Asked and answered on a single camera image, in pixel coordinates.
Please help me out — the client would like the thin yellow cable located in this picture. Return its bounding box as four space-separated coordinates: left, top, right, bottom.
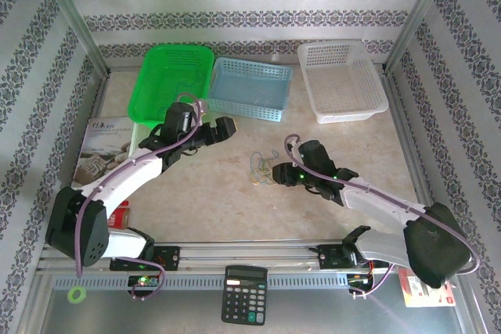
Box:
247 161 275 187

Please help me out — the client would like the thin blue cable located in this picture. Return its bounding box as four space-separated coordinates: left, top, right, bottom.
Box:
174 73 203 95
249 149 281 186

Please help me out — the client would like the green plastic basket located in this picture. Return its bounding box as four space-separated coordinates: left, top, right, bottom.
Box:
128 43 215 130

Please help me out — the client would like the light blue plastic basket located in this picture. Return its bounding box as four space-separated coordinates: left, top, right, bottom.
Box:
206 56 294 123

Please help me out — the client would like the white plastic basket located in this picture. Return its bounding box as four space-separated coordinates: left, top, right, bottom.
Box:
296 39 390 125

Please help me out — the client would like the softcover book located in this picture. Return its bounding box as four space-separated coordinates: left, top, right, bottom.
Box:
71 117 139 190

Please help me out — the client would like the small red box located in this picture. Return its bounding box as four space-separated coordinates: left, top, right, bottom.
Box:
107 199 132 230

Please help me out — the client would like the black desk calculator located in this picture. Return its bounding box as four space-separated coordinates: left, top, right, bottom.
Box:
221 264 269 326

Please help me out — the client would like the small circuit board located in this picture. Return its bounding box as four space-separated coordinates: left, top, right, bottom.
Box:
128 274 160 296
348 273 373 296

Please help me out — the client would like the red and white card pack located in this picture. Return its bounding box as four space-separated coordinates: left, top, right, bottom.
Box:
398 267 457 308

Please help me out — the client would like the green tape roll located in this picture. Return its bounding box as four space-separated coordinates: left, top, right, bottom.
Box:
67 286 87 304

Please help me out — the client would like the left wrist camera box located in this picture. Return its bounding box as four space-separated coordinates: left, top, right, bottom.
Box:
194 99 211 124

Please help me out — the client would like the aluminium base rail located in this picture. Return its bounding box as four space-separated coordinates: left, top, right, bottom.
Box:
37 239 416 275

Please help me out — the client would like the aluminium frame side rail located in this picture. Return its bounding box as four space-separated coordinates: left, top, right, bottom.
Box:
385 70 431 204

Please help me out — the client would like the grey slotted cable duct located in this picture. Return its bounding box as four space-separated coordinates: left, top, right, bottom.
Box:
52 274 392 290

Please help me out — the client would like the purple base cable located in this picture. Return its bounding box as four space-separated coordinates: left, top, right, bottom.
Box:
113 257 168 303
351 263 396 300

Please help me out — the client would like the aluminium frame post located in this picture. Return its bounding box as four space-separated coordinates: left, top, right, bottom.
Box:
33 0 111 77
384 0 451 73

